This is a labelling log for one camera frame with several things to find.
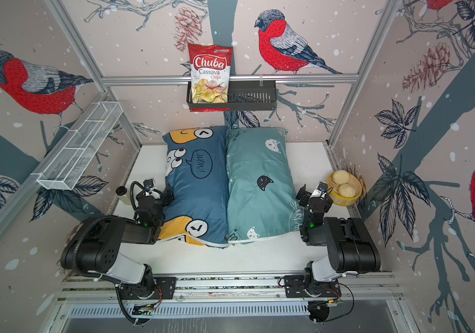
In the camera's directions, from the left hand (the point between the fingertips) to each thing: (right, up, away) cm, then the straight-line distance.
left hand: (161, 182), depth 91 cm
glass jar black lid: (-17, -5, -1) cm, 18 cm away
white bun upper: (+84, +2, +7) cm, 84 cm away
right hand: (+69, -2, 0) cm, 69 cm away
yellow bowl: (+81, -8, +2) cm, 82 cm away
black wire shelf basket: (+37, +44, +16) cm, 60 cm away
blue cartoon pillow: (+16, +7, +1) cm, 17 cm away
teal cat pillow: (+45, -6, -8) cm, 46 cm away
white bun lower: (+84, -4, +2) cm, 84 cm away
